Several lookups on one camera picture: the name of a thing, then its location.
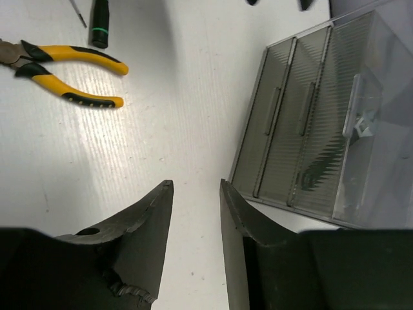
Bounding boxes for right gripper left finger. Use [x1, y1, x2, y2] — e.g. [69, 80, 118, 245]
[1, 180, 174, 309]

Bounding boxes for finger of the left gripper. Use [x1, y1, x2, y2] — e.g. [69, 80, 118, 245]
[247, 0, 259, 6]
[298, 0, 314, 11]

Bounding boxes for green black screwdriver upper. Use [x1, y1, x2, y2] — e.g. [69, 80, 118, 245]
[89, 0, 110, 49]

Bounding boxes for green black screwdriver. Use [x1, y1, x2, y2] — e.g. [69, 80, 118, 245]
[89, 0, 110, 49]
[70, 0, 87, 28]

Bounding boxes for green black screwdriver lower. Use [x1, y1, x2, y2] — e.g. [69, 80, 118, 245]
[70, 0, 87, 28]

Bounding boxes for yellow long nose pliers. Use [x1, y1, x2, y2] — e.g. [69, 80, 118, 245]
[0, 39, 130, 110]

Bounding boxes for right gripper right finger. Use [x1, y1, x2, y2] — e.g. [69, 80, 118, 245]
[220, 180, 412, 309]

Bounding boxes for clear plastic drawer organizer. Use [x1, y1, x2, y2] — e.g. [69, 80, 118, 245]
[230, 1, 412, 229]

